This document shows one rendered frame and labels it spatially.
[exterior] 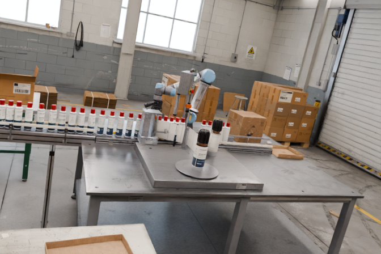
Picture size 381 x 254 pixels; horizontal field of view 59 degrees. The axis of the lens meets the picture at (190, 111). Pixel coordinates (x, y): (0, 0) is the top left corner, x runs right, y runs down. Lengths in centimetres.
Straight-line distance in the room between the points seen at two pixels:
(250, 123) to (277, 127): 332
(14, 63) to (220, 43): 485
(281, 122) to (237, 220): 442
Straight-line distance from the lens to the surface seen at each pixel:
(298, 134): 711
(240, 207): 241
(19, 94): 376
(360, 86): 717
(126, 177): 221
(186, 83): 281
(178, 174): 225
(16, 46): 802
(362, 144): 705
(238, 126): 335
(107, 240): 168
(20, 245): 166
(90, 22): 800
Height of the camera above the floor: 177
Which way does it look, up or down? 12 degrees down
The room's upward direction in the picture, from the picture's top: 11 degrees clockwise
